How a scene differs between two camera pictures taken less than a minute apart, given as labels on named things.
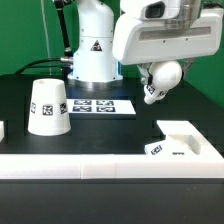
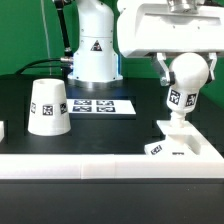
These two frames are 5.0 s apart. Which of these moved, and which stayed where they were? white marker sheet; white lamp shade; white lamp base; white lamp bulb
Moved: white lamp bulb
Stayed: white lamp shade; white marker sheet; white lamp base
